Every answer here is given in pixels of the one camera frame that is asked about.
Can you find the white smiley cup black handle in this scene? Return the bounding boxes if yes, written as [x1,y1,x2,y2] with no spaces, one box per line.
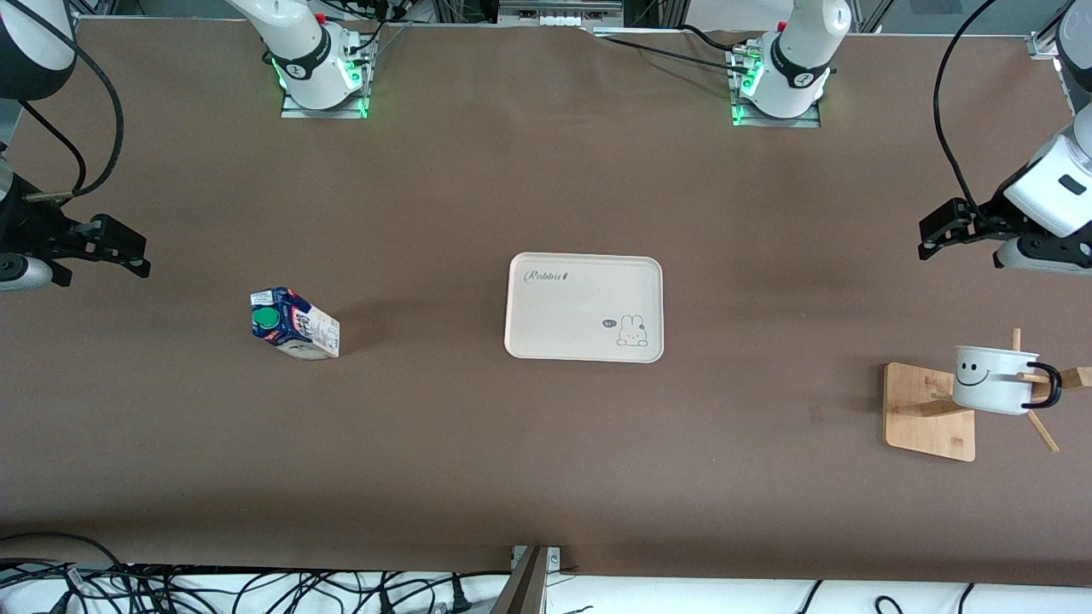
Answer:
[951,345,1064,417]

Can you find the grey metal rail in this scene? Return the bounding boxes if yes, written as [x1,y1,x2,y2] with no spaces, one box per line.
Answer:
[499,0,624,26]

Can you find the metal base plate right arm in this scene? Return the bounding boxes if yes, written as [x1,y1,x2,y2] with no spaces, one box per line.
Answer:
[280,21,373,120]

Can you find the long black table cable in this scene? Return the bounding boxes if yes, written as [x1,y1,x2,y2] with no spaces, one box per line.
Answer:
[589,32,752,76]

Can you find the aluminium frame post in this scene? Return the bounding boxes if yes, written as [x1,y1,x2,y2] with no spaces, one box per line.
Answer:
[491,546,551,614]

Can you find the short black table cable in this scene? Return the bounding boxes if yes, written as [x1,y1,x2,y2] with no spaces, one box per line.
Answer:
[678,23,760,57]

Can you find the black cable with silver plug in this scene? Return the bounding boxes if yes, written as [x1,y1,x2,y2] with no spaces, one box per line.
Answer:
[24,0,126,204]

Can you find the metal base plate left arm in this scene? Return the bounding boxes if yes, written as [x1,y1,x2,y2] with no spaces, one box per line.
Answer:
[729,38,822,130]

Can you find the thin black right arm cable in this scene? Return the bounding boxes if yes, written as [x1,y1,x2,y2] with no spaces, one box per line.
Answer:
[17,98,90,197]

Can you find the blue milk carton green cap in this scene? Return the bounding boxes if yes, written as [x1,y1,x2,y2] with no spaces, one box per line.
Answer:
[250,287,341,361]

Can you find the black cable tangle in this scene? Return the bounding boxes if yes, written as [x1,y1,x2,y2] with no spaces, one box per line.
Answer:
[0,533,513,614]

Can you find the metal corner bracket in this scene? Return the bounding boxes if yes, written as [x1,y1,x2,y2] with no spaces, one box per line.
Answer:
[510,546,564,571]

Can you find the cream rabbit print tray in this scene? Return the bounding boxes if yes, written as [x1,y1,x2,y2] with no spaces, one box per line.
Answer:
[503,253,665,364]

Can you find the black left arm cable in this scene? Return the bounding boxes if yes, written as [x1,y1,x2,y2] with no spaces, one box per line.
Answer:
[932,0,999,218]

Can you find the wooden cup rack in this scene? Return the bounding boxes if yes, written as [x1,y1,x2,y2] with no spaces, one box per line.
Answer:
[883,328,1092,463]

